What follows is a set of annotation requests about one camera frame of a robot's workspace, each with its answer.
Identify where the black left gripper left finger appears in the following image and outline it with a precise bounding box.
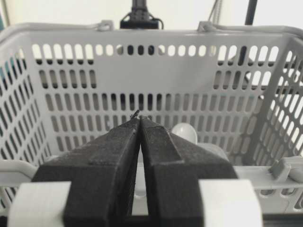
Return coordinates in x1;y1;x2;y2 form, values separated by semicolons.
33;117;141;227

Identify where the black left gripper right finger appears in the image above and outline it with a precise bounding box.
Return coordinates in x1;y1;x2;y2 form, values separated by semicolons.
140;116;238;227

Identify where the white ceramic chinese spoon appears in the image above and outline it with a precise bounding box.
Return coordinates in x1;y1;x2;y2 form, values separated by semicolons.
131;122;230;216

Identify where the grey plastic shopping basket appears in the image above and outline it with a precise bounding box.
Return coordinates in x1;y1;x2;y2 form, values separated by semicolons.
0;21;303;227

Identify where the black vertical pole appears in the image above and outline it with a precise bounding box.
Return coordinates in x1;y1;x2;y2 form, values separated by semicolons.
244;0;258;26

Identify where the black camera stand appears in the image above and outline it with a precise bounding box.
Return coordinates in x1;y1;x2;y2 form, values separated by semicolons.
120;0;164;30

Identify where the silver flexible cable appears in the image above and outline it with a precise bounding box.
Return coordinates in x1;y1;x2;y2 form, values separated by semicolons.
208;0;223;24

